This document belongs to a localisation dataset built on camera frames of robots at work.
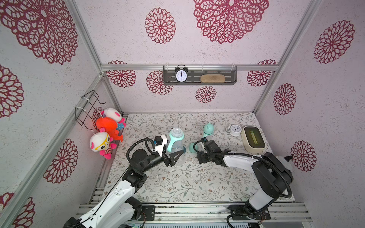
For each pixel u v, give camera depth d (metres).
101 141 0.81
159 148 0.60
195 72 0.95
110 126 0.88
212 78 0.90
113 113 0.94
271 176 0.46
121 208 0.60
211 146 0.73
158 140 0.58
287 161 0.70
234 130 1.06
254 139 0.97
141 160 0.54
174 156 0.62
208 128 0.90
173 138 0.59
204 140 0.84
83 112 0.75
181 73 0.90
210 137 1.01
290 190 0.41
